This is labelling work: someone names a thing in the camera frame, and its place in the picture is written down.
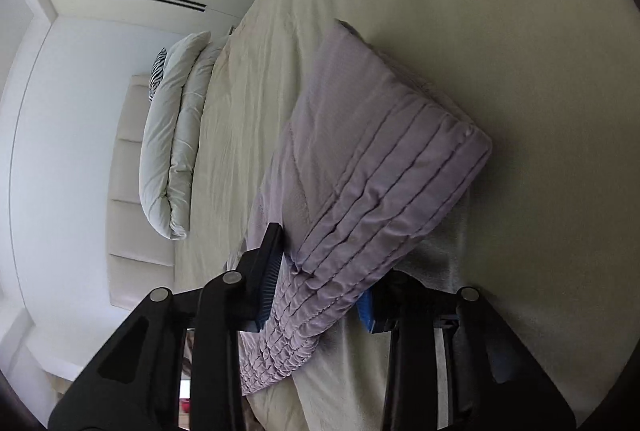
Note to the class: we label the beige padded headboard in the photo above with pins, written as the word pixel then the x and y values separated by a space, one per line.
pixel 125 191

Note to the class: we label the mauve quilted blanket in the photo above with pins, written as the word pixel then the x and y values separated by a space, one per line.
pixel 375 161

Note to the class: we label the white window ledge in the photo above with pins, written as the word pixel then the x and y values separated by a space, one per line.
pixel 47 356

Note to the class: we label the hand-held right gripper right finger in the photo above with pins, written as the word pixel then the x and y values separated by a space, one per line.
pixel 369 313

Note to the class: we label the folded white duvet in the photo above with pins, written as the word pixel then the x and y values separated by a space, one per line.
pixel 170 136

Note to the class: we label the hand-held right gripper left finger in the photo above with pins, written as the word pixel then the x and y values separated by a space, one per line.
pixel 267 296

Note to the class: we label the zebra print pillow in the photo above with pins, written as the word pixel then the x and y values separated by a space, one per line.
pixel 157 73

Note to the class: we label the bed with beige bedspread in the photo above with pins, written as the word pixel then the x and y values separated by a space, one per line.
pixel 500 61

